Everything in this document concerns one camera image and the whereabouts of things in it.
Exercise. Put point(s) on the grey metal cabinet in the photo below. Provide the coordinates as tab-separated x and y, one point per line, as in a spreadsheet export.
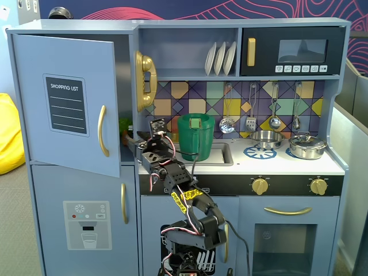
26	14

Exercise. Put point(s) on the toy vegetable with green leaves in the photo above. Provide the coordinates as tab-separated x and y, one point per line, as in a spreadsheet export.
125	125

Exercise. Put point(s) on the small wrist camera board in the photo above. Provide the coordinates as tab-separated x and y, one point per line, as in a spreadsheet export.
157	126

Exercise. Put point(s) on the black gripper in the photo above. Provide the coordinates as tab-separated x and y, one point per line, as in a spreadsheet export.
140	145

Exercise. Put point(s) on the grey partition panel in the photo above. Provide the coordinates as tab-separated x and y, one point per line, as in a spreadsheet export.
350	120

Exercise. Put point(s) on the blue toy kitchen body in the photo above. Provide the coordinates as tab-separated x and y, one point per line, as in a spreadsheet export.
187	49

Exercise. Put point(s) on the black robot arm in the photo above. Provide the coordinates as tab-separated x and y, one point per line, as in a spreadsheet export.
212	224

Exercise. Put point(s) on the steel toy frying pan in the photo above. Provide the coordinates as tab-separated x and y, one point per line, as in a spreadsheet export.
267	139

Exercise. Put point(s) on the steel toy pot with lid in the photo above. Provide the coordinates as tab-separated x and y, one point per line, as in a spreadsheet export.
307	146

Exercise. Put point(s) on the steel slotted skimmer spoon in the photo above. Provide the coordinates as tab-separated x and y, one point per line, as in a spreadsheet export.
227	126

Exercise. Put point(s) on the small orange toy bottle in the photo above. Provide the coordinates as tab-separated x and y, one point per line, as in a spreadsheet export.
174	136

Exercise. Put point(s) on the blue freezer door with dispenser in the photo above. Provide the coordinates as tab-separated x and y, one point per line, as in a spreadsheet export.
51	189

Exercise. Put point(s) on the gold stove knob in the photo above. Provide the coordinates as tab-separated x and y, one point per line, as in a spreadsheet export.
260	187
318	187

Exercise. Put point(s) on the green plastic pitcher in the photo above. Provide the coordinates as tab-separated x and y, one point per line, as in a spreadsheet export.
201	138

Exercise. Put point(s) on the steel slotted spatula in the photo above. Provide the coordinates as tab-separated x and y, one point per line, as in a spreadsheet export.
250	124

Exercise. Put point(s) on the blue oven door with window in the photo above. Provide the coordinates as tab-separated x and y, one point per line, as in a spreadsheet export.
247	207

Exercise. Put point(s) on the white toy plate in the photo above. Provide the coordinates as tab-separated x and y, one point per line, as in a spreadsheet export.
210	59
230	57
219	59

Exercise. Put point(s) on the grey toy sink basin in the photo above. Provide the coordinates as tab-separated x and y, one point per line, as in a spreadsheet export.
224	156

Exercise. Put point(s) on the black toy microwave door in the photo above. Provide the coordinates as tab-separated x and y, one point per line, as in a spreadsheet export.
267	51

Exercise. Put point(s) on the blue dishwasher cabinet door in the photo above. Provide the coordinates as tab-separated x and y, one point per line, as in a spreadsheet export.
152	212

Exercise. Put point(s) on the gold toy telephone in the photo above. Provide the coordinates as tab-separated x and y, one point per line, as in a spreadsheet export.
143	66

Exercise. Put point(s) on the blue fridge door with list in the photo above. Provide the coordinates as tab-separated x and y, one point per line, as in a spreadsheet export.
31	86

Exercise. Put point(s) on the yellow bean bag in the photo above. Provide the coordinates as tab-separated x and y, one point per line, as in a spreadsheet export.
10	138

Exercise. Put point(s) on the steel toy ladle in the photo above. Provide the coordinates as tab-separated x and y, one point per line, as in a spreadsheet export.
274	123

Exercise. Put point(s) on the steel toy whisk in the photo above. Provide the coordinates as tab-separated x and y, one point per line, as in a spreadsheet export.
297	123

